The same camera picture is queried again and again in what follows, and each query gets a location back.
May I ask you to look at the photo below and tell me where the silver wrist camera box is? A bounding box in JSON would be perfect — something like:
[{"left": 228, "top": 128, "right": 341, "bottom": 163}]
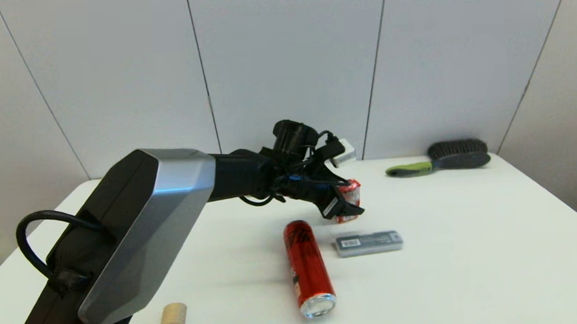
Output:
[{"left": 330, "top": 138, "right": 358, "bottom": 168}]

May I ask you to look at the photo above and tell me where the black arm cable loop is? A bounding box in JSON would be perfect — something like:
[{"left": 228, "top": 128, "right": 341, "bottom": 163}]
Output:
[{"left": 14, "top": 207, "right": 108, "bottom": 295}]

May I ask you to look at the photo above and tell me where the black brush with green handle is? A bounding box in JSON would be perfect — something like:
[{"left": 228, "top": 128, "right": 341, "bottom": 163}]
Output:
[{"left": 383, "top": 138, "right": 492, "bottom": 179}]

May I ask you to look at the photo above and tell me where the small ridged wooden block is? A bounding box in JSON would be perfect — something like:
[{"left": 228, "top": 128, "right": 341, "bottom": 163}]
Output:
[{"left": 158, "top": 302, "right": 189, "bottom": 324}]

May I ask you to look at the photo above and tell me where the flat grey plastic case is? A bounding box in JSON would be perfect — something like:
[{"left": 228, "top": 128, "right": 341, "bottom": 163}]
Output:
[{"left": 334, "top": 229, "right": 405, "bottom": 258}]

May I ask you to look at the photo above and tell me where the tall red drink can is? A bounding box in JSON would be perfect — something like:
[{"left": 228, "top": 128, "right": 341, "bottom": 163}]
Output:
[{"left": 282, "top": 218, "right": 338, "bottom": 320}]

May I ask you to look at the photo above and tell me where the red milk carton with cartoon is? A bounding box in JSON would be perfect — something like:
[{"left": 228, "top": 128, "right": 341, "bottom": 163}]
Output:
[{"left": 333, "top": 178, "right": 364, "bottom": 224}]

